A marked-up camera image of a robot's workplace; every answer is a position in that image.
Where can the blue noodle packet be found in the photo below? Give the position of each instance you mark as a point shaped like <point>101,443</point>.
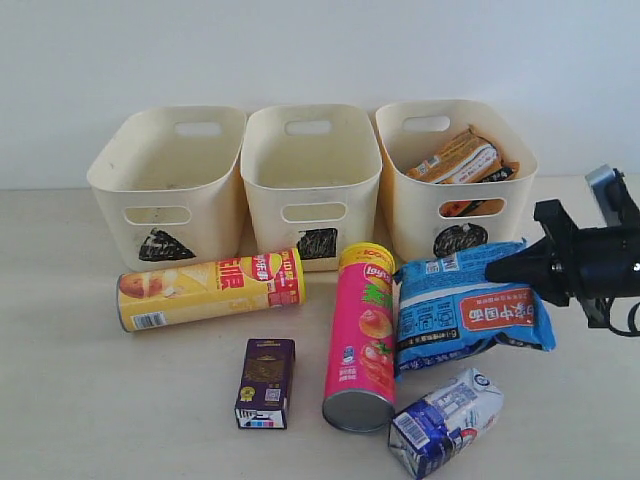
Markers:
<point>448,310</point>

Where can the yellow chips can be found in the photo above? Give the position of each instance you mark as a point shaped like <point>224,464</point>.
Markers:
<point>159,298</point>

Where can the cream bin with circle mark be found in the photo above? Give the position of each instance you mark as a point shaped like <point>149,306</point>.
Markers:
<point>429,220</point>

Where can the purple drink carton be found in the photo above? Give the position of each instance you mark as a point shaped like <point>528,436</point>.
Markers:
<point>263,396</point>

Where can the cream bin with triangle mark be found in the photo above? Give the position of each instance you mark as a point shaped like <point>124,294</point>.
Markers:
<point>169,188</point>

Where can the cream bin with square mark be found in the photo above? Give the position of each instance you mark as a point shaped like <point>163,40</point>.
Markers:
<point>311,175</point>

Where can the orange noodle packet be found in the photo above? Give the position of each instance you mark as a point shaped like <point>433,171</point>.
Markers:
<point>467,158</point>

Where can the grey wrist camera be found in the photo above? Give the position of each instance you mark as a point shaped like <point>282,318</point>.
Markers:
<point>610,192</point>

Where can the blue white milk carton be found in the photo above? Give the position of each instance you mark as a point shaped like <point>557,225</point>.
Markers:
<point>440,425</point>

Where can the pink chips can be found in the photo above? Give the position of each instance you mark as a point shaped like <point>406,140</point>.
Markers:
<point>359,392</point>

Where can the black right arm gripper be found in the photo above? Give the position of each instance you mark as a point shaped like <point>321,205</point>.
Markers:
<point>595,266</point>

